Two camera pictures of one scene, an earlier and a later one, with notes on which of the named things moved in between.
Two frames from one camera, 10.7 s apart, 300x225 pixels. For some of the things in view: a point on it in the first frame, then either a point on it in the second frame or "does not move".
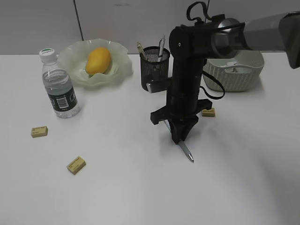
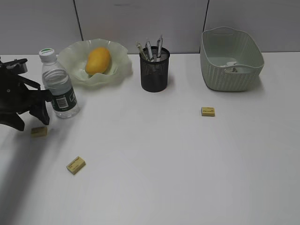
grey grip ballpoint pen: [182, 144] -> [148, 46]
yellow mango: [98, 61] does not move
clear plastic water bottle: [58, 85] does not move
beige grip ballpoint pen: [140, 50] does not move
